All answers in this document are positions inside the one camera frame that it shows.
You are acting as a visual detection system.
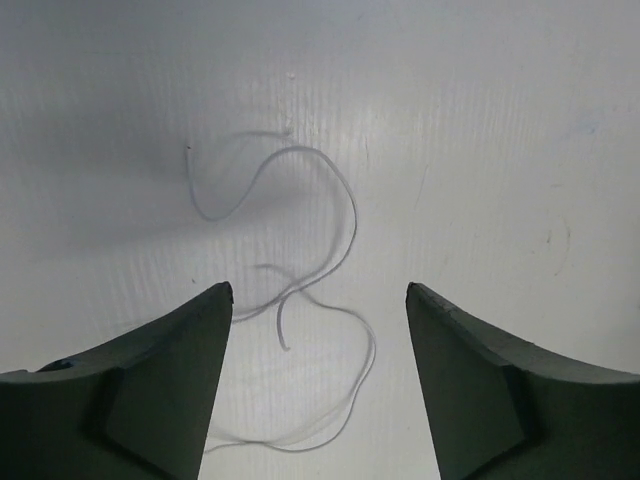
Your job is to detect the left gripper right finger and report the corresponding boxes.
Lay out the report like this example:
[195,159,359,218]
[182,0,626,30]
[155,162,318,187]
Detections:
[406,283,639,479]

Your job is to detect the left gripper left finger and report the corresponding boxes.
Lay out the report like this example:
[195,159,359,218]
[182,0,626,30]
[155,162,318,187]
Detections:
[1,282,234,479]

